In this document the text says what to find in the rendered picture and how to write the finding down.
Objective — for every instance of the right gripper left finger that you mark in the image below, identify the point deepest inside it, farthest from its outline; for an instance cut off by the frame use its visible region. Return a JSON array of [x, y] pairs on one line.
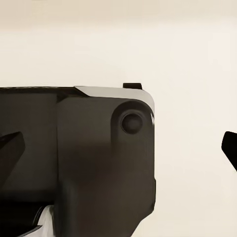
[[12, 147]]

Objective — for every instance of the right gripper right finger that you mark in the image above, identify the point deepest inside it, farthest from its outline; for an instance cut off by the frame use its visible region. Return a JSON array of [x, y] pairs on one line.
[[229, 147]]

